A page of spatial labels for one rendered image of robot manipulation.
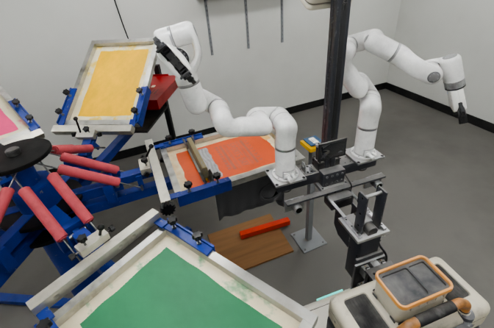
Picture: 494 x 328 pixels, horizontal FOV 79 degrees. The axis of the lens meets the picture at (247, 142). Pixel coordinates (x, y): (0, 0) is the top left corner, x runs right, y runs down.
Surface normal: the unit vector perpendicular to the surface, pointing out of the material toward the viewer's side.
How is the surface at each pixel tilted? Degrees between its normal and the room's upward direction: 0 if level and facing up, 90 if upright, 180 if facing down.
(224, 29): 90
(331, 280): 0
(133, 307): 0
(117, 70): 32
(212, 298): 0
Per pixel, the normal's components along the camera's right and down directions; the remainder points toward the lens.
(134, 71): -0.12, -0.44
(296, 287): -0.07, -0.85
